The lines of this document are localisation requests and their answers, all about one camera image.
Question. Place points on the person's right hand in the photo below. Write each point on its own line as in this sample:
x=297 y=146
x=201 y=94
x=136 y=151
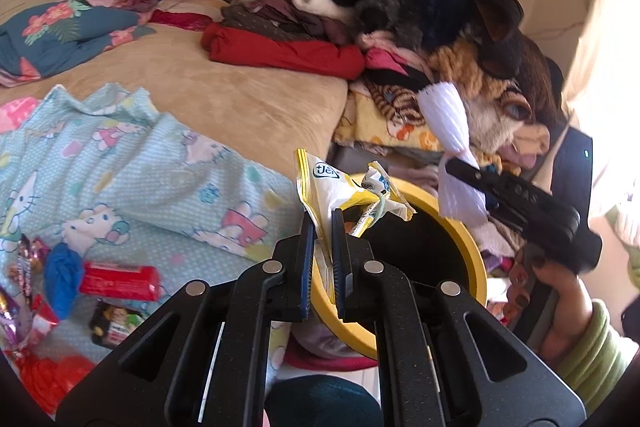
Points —
x=548 y=306

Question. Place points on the red wrapper packet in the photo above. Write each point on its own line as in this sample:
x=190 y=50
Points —
x=129 y=282

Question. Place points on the yellow cartoon blanket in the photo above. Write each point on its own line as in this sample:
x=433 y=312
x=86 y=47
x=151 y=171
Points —
x=363 y=123

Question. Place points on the green sleeved right forearm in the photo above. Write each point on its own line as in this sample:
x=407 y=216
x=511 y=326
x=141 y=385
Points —
x=598 y=361

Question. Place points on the black snack wrapper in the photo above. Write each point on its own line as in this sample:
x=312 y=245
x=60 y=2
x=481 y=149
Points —
x=110 y=325

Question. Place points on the yellow rimmed black trash bin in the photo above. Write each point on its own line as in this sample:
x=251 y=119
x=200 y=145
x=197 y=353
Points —
x=429 y=249

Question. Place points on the lavender knit sweater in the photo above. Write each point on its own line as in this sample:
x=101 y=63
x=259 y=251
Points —
x=495 y=242

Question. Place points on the pink cartoon blanket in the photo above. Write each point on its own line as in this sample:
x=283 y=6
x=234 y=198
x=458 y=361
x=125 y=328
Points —
x=13 y=114

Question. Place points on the brown red candy wrapper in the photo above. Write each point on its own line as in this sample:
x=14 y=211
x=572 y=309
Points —
x=30 y=258

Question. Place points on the beige bed cover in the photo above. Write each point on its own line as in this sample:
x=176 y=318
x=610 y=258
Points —
x=265 y=114

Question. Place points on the yellow white snack bag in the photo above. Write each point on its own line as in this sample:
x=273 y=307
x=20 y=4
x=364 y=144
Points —
x=323 y=188

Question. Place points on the light blue Hello Kitty sheet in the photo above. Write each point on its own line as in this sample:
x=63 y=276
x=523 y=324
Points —
x=118 y=181

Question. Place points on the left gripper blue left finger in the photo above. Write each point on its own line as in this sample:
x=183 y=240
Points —
x=304 y=259

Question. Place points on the mustard fuzzy garment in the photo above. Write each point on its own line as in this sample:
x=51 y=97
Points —
x=457 y=63

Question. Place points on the red plastic bag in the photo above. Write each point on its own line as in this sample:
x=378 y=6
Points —
x=48 y=382

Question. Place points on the blue floral quilt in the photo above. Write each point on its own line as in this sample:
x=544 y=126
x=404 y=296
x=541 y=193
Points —
x=50 y=38

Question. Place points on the tiger stripe garment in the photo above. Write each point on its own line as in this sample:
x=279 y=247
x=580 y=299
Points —
x=396 y=104

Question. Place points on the blue crumpled cloth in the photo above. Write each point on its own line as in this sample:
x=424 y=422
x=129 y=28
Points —
x=63 y=273

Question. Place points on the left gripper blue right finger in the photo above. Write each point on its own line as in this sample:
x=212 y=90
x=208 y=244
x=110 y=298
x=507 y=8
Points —
x=342 y=264

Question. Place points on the red folded garment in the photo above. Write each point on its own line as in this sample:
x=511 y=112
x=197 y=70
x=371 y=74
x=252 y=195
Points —
x=240 y=47

